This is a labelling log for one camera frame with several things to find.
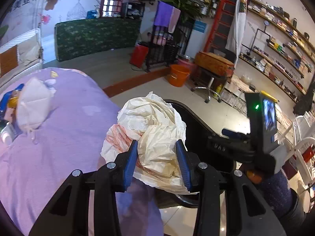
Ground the pink hanging towel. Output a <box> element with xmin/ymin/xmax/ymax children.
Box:
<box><xmin>168</xmin><ymin>7</ymin><xmax>181</xmax><ymax>34</ymax></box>

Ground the red wooden ladder shelf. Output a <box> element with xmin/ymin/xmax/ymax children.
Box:
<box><xmin>203</xmin><ymin>0</ymin><xmax>237</xmax><ymax>52</ymax></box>

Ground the green patterned mattress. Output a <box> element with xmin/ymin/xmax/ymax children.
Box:
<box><xmin>55</xmin><ymin>18</ymin><xmax>142</xmax><ymax>62</ymax></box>

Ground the orange plastic bucket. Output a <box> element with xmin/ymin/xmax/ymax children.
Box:
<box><xmin>168</xmin><ymin>65</ymin><xmax>190</xmax><ymax>87</ymax></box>

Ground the white face mask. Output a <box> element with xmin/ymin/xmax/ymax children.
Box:
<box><xmin>16</xmin><ymin>77</ymin><xmax>56</xmax><ymax>140</ymax></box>

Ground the blue snack wrapper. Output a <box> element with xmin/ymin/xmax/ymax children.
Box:
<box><xmin>0</xmin><ymin>84</ymin><xmax>24</xmax><ymax>120</ymax></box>

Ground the pink plastic basin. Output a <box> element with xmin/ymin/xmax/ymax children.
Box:
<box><xmin>177</xmin><ymin>55</ymin><xmax>197</xmax><ymax>75</ymax></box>

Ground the green potted plant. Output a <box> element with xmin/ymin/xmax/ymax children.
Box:
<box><xmin>161</xmin><ymin>0</ymin><xmax>203</xmax><ymax>23</ymax></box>

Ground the white paper bag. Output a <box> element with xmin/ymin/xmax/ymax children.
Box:
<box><xmin>100</xmin><ymin>92</ymin><xmax>188</xmax><ymax>195</ymax></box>

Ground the black metal rack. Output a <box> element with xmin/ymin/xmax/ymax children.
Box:
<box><xmin>145</xmin><ymin>25</ymin><xmax>180</xmax><ymax>73</ymax></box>

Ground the orange cushioned stool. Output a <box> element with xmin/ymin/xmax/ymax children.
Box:
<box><xmin>191</xmin><ymin>48</ymin><xmax>236</xmax><ymax>103</ymax></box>

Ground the right gloved hand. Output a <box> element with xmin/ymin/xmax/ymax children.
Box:
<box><xmin>240</xmin><ymin>155</ymin><xmax>293</xmax><ymax>217</ymax></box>

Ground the red bag on floor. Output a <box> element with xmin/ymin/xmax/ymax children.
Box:
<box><xmin>129</xmin><ymin>44</ymin><xmax>149</xmax><ymax>68</ymax></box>

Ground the black trash bin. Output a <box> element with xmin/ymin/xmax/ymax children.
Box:
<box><xmin>154</xmin><ymin>99</ymin><xmax>236</xmax><ymax>209</ymax></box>

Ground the purple hanging towel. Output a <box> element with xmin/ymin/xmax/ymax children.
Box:
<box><xmin>154</xmin><ymin>1</ymin><xmax>173</xmax><ymax>27</ymax></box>

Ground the purple floral bed sheet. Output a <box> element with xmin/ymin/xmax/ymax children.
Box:
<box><xmin>0</xmin><ymin>67</ymin><xmax>165</xmax><ymax>236</ymax></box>

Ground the white wicker sofa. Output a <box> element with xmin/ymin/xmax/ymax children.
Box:
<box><xmin>1</xmin><ymin>28</ymin><xmax>43</xmax><ymax>89</ymax></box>

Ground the orange sofa cushion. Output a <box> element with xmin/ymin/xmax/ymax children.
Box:
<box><xmin>0</xmin><ymin>45</ymin><xmax>18</xmax><ymax>77</ymax></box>

